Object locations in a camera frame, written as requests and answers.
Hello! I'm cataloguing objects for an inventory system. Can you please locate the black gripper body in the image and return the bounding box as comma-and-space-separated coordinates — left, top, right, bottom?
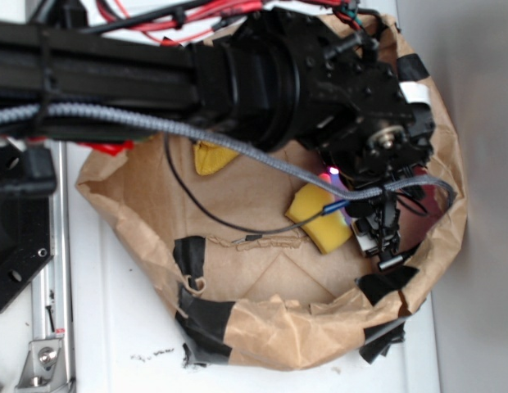
321, 61, 435, 271

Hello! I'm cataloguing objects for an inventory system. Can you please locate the green and yellow sponge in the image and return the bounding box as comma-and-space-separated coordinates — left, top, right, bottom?
285, 184, 352, 254

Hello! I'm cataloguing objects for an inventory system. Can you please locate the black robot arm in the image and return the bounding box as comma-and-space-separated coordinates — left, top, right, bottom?
0, 8, 435, 270

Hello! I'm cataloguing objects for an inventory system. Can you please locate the yellow microfiber cloth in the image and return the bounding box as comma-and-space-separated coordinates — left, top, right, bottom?
193, 141, 239, 176

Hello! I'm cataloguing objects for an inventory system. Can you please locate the brown paper bag bin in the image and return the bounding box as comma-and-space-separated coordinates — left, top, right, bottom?
77, 16, 467, 370

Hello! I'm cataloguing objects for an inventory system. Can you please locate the grey braided cable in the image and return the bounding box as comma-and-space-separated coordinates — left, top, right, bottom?
0, 102, 458, 214

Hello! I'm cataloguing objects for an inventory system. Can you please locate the thin black wire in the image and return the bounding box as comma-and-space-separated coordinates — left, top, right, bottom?
163, 133, 333, 242

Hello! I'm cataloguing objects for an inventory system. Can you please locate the red wire bundle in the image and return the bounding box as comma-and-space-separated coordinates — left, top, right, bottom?
96, 0, 267, 46

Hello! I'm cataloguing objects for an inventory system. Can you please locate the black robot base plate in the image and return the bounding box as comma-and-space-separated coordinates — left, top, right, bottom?
0, 143, 57, 313

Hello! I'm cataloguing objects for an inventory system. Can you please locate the aluminium extrusion rail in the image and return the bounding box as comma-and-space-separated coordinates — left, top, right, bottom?
32, 142, 76, 392

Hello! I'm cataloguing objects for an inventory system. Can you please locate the metal corner bracket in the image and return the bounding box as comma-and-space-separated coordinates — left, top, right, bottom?
15, 338, 69, 392

